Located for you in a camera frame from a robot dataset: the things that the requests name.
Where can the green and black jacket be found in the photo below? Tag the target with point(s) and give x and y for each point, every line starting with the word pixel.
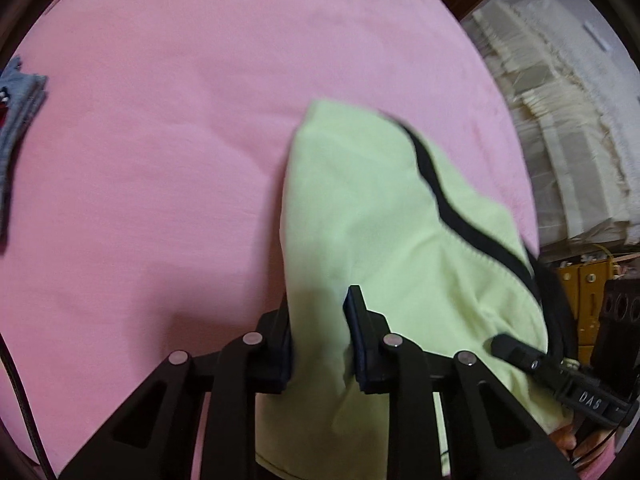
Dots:
pixel 400 260

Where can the person's right hand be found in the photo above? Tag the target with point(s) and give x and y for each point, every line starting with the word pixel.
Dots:
pixel 570 442

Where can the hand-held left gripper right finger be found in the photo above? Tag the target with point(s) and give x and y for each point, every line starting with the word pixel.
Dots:
pixel 358 345

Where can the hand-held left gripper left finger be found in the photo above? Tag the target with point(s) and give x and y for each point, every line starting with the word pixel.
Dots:
pixel 283 355

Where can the pink bed sheet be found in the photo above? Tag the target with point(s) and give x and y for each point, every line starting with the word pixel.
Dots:
pixel 175 160

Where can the cream curtain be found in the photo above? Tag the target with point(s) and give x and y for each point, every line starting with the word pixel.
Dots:
pixel 565 125

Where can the yellow metal frame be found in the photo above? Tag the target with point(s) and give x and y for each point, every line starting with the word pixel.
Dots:
pixel 582 305

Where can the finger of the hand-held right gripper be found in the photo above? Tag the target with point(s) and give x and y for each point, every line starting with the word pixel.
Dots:
pixel 525 357

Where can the blue grey folded cloth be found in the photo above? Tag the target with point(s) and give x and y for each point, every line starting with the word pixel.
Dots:
pixel 17 120

